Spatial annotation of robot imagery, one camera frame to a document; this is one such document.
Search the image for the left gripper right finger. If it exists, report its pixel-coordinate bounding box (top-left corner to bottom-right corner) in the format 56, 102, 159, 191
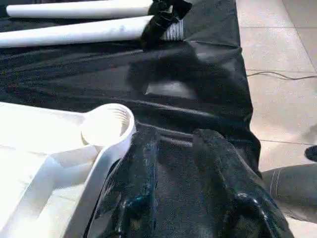
192, 128, 294, 238

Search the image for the white plastic table leg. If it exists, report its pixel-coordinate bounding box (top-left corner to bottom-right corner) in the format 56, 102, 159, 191
5, 0, 155, 20
0, 15, 187, 49

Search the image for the thin black cable bundle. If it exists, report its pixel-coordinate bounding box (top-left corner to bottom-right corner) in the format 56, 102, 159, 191
246, 70, 317, 81

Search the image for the black work mat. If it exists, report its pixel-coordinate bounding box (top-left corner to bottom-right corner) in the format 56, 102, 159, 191
0, 0, 262, 238

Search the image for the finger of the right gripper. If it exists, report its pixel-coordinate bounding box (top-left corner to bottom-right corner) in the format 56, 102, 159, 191
148, 0, 193, 19
140, 14, 175, 49

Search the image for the white plastic table top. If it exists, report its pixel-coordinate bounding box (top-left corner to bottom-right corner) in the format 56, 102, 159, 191
0, 102, 137, 238

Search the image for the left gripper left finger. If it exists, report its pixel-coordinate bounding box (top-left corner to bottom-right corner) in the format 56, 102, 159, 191
85, 126, 161, 238

